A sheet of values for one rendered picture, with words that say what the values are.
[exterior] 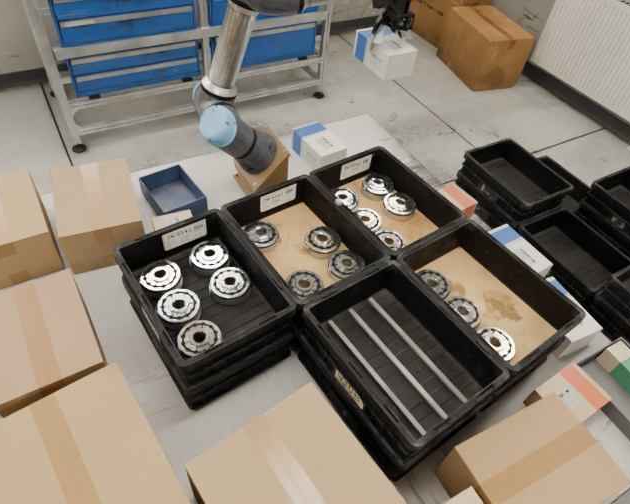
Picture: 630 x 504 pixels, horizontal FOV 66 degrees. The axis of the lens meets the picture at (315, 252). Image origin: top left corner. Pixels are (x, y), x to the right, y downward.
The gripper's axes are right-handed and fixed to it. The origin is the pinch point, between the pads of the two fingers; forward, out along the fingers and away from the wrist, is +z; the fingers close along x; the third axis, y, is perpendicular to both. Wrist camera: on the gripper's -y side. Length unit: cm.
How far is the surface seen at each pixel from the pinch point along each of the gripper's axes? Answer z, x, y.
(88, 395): 21, -120, 72
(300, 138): 32.6, -29.0, -3.8
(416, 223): 28, -20, 55
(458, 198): 33, 6, 48
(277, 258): 28, -66, 50
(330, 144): 31.8, -20.9, 4.8
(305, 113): 111, 47, -124
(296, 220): 28, -54, 39
